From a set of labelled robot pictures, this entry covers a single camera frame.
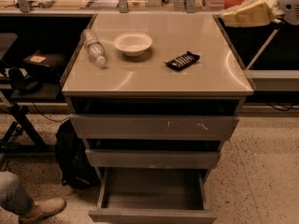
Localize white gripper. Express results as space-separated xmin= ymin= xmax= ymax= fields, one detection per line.
xmin=221 ymin=0 xmax=299 ymax=27

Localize grey drawer cabinet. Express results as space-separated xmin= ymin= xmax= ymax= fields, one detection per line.
xmin=59 ymin=11 xmax=256 ymax=224

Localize middle drawer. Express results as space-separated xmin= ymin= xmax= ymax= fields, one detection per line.
xmin=86 ymin=149 xmax=220 ymax=169

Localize top drawer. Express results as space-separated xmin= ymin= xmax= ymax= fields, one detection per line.
xmin=70 ymin=114 xmax=238 ymax=140

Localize open bottom drawer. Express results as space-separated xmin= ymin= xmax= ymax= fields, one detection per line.
xmin=89 ymin=168 xmax=216 ymax=224

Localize white-tipped grey rod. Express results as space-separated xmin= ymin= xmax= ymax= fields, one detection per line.
xmin=246 ymin=19 xmax=283 ymax=70

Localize black snack bar wrapper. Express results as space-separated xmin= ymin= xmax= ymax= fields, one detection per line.
xmin=164 ymin=51 xmax=200 ymax=71

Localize white bowl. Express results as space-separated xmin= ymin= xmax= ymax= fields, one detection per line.
xmin=113 ymin=32 xmax=152 ymax=57

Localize clear plastic water bottle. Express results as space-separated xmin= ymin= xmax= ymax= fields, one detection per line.
xmin=81 ymin=29 xmax=106 ymax=67

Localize black box with label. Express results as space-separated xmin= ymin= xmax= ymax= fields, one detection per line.
xmin=22 ymin=50 xmax=67 ymax=83

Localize black backpack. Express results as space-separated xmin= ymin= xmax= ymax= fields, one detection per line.
xmin=55 ymin=119 xmax=99 ymax=190

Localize black headphones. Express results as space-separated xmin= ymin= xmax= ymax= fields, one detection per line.
xmin=8 ymin=67 xmax=43 ymax=94

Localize tan shoe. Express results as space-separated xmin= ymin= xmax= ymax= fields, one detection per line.
xmin=19 ymin=198 xmax=66 ymax=224

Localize person's leg in jeans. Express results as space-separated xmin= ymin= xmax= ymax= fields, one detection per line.
xmin=0 ymin=172 xmax=35 ymax=216

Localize black stand frame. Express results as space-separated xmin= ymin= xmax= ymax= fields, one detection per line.
xmin=0 ymin=91 xmax=54 ymax=154

